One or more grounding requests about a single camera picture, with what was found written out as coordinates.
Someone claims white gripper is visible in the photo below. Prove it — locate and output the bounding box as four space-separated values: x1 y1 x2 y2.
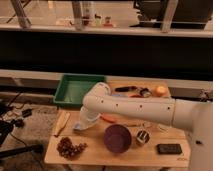
79 112 100 129

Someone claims light blue towel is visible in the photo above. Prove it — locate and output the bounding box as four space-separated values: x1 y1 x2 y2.
73 122 88 131

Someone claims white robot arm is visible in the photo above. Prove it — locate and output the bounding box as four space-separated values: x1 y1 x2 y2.
78 82 213 171

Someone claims green plastic tray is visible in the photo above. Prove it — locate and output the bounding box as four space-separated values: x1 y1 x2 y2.
53 74 106 108

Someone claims orange carrot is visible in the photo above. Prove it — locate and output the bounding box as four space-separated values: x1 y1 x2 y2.
101 115 116 123

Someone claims wooden spatula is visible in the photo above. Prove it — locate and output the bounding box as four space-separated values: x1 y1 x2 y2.
54 112 70 137

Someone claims bunch of dark grapes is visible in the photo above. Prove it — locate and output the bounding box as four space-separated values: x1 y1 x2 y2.
57 137 88 159

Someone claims wooden table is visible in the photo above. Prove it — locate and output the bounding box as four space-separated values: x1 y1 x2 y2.
45 82 190 167

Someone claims purple bowl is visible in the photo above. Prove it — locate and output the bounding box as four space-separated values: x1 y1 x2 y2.
103 124 132 154

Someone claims orange bowl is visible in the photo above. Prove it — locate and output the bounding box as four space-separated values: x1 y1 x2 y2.
130 94 143 98

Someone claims small metal cup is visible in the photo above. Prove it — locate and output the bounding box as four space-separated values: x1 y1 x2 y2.
136 130 150 145

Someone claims dark round object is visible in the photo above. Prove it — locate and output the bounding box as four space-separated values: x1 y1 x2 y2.
139 88 152 98

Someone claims orange fruit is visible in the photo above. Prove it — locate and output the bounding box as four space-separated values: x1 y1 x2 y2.
155 86 167 97

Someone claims black phone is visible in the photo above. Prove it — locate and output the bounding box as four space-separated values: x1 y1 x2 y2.
157 144 182 154

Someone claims black handled utensil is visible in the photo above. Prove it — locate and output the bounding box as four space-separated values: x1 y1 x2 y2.
115 86 137 92

